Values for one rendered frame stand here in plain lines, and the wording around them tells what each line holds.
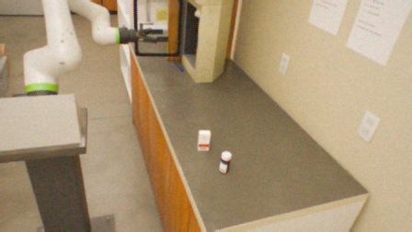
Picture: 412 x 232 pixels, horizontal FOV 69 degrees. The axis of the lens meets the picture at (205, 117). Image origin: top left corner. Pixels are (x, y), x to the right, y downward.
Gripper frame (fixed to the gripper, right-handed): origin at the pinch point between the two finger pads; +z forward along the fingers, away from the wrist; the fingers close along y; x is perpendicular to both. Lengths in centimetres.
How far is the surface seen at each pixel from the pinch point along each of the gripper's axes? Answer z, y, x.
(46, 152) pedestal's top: -63, -63, 27
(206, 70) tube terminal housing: 23.8, -14.5, 17.6
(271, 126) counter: 41, -68, 26
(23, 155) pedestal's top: -72, -63, 27
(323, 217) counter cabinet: 37, -119, 34
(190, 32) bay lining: 21.6, 13.9, 3.2
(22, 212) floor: -97, -6, 120
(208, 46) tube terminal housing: 23.4, -14.5, 2.2
